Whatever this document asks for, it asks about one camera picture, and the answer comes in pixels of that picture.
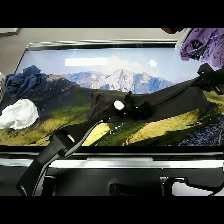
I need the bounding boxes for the dark grey garment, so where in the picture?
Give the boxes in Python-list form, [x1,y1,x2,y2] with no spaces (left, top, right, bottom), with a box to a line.
[89,77,214,123]

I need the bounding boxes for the white garment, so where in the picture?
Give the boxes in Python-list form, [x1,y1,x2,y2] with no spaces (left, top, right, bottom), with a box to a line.
[0,98,40,131]

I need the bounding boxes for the dark blue garment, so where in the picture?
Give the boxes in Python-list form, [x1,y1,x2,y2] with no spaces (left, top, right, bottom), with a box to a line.
[2,64,48,102]

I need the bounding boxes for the purple printed garment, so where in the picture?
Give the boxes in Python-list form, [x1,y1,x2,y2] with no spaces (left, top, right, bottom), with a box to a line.
[179,28,224,70]

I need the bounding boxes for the silver frame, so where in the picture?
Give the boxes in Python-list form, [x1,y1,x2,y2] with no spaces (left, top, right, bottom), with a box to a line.
[0,151,224,197]

